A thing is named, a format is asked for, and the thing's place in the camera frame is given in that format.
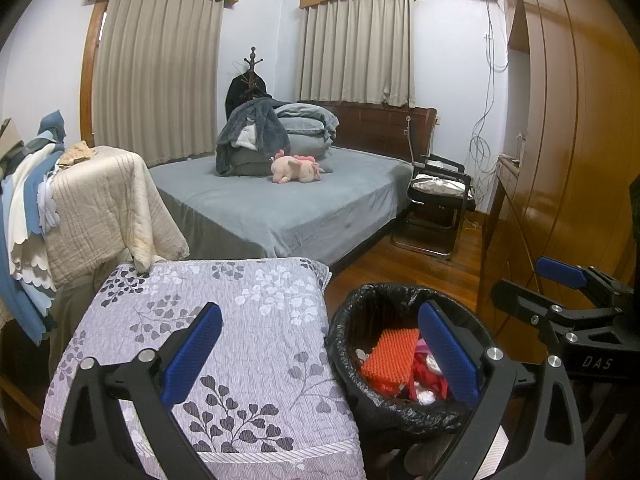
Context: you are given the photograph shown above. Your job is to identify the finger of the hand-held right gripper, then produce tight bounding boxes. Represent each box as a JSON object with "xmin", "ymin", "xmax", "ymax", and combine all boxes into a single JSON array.
[
  {"xmin": 491, "ymin": 280, "xmax": 623, "ymax": 343},
  {"xmin": 536, "ymin": 256, "xmax": 635, "ymax": 311}
]

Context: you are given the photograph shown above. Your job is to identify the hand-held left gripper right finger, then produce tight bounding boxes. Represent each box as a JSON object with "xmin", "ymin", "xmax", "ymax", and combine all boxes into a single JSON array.
[{"xmin": 417, "ymin": 300, "xmax": 587, "ymax": 480}]

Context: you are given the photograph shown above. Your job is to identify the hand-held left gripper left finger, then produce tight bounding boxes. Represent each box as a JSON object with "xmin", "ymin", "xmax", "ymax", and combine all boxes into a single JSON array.
[{"xmin": 55, "ymin": 301, "xmax": 224, "ymax": 480}]

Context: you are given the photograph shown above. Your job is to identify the orange knitted cloth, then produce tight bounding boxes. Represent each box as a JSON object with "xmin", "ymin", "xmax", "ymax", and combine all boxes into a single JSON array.
[{"xmin": 360, "ymin": 327, "xmax": 421, "ymax": 386}]

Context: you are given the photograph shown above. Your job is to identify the red shiny wrapper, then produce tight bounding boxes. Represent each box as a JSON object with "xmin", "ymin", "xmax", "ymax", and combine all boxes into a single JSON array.
[{"xmin": 370, "ymin": 375, "xmax": 406, "ymax": 397}]

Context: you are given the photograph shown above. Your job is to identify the trash bin with black bag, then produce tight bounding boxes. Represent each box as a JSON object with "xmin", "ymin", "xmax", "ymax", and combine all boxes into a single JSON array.
[{"xmin": 325, "ymin": 282, "xmax": 503, "ymax": 438}]

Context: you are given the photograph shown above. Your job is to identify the grey floral quilt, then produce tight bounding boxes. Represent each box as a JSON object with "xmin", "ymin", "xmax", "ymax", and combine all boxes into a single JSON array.
[{"xmin": 40, "ymin": 256, "xmax": 368, "ymax": 480}]

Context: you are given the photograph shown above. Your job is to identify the black folding chair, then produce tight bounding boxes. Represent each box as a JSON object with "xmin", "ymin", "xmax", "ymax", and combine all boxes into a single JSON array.
[{"xmin": 390, "ymin": 152, "xmax": 478, "ymax": 260}]

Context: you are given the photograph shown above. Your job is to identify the white cloth on chair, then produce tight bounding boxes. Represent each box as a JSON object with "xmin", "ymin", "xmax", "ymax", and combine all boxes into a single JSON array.
[{"xmin": 410, "ymin": 174, "xmax": 467, "ymax": 198}]

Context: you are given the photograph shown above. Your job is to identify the wooden wardrobe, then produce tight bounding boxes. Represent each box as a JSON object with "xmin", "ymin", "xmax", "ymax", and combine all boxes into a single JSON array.
[{"xmin": 475, "ymin": 0, "xmax": 640, "ymax": 321}]

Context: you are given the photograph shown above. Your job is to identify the bed with grey sheet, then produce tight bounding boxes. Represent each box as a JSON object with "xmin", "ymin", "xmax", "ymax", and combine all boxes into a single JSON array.
[{"xmin": 147, "ymin": 146, "xmax": 416, "ymax": 273}]

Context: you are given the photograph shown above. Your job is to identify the white scalloped cloth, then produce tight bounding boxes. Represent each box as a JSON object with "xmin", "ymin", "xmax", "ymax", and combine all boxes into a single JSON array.
[{"xmin": 7, "ymin": 147, "xmax": 66, "ymax": 293}]

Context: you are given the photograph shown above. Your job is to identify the pink plush toy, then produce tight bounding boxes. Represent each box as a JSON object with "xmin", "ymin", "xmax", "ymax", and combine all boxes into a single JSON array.
[{"xmin": 270, "ymin": 150, "xmax": 326, "ymax": 184}]

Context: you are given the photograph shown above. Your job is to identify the dark wooden headboard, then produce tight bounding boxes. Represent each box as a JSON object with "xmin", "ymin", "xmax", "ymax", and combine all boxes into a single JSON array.
[{"xmin": 297, "ymin": 100, "xmax": 438, "ymax": 166}]

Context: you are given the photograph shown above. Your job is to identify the peach crumpled cloth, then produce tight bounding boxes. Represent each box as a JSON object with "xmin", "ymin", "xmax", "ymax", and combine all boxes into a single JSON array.
[{"xmin": 57, "ymin": 141, "xmax": 98, "ymax": 167}]

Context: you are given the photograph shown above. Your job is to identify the dark grey fleece blanket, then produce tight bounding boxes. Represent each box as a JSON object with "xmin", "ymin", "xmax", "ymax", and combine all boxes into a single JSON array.
[{"xmin": 215, "ymin": 97, "xmax": 291, "ymax": 177}]

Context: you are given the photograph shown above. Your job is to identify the folded grey duvet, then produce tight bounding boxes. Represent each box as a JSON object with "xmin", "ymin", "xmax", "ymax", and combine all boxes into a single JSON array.
[{"xmin": 227, "ymin": 101, "xmax": 341, "ymax": 177}]

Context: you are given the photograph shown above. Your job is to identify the black jacket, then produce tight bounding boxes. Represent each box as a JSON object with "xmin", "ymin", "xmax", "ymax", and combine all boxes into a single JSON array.
[{"xmin": 225, "ymin": 72, "xmax": 273, "ymax": 116}]

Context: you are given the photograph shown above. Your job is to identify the blue grey cloth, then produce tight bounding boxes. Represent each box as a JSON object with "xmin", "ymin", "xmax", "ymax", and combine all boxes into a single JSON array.
[{"xmin": 37, "ymin": 110, "xmax": 68, "ymax": 143}]

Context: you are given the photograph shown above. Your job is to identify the wide beige curtain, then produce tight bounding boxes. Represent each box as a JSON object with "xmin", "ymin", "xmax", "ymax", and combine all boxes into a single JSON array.
[{"xmin": 94, "ymin": 0, "xmax": 225, "ymax": 167}]

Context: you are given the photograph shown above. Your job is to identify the wooden coat rack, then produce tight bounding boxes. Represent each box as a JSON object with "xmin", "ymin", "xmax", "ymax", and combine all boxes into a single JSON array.
[{"xmin": 242, "ymin": 46, "xmax": 266, "ymax": 98}]

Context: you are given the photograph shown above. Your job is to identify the hanging wall cables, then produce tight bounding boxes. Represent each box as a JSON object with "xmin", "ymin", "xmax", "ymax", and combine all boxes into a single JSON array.
[{"xmin": 467, "ymin": 0, "xmax": 511, "ymax": 201}]

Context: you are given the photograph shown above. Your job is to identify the white charging cable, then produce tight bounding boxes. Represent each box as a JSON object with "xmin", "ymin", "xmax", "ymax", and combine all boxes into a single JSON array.
[{"xmin": 404, "ymin": 115, "xmax": 418, "ymax": 163}]

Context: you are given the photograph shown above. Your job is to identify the wooden window frame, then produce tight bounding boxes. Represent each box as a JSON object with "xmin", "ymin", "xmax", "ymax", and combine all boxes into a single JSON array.
[{"xmin": 80, "ymin": 1, "xmax": 110, "ymax": 148}]

